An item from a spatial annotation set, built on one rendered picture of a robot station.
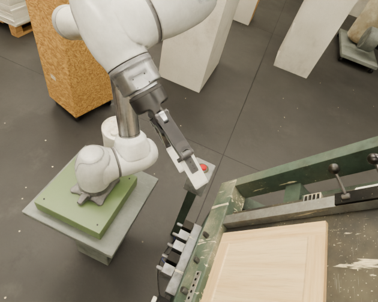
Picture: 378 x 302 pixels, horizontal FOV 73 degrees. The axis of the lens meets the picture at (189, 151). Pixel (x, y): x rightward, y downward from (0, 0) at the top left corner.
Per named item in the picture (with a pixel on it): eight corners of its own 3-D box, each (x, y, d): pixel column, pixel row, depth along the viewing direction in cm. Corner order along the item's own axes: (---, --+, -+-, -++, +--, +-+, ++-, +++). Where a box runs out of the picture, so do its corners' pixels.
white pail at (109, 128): (114, 136, 263) (114, 101, 228) (141, 148, 261) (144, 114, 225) (96, 157, 243) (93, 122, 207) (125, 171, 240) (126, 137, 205)
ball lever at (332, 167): (342, 198, 91) (327, 163, 92) (354, 196, 89) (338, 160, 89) (340, 202, 89) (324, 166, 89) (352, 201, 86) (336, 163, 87)
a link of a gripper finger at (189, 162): (185, 147, 49) (189, 149, 46) (197, 168, 50) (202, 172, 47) (178, 151, 49) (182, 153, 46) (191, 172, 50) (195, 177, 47)
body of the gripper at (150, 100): (126, 99, 55) (148, 136, 58) (128, 98, 47) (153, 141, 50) (156, 82, 57) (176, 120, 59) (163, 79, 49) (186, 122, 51)
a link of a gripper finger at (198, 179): (191, 151, 50) (192, 152, 49) (207, 181, 52) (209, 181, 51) (178, 159, 50) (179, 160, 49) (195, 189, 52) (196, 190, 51)
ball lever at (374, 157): (383, 192, 83) (365, 153, 84) (396, 189, 80) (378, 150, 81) (381, 196, 80) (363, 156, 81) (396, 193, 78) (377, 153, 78)
